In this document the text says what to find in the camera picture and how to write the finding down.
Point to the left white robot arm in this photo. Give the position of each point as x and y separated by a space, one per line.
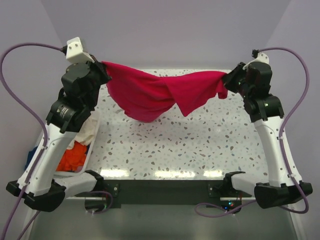
74 105

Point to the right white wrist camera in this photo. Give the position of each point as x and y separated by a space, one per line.
257 57

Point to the white laundry basket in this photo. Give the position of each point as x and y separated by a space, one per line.
89 152

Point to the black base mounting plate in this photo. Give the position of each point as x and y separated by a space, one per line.
163 192

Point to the magenta t shirt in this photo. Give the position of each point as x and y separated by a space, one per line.
144 96

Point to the orange t shirt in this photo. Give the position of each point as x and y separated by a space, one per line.
73 159

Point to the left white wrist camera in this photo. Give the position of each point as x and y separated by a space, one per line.
75 51

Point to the blue t shirt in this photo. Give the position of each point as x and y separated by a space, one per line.
29 157

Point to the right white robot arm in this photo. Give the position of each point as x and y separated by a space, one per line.
285 185

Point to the cream t shirt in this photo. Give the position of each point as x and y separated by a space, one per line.
88 130

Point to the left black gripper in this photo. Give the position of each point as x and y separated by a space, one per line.
100 72

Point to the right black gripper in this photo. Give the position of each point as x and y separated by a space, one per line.
231 78

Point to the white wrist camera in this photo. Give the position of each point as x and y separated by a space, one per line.
257 57
75 51

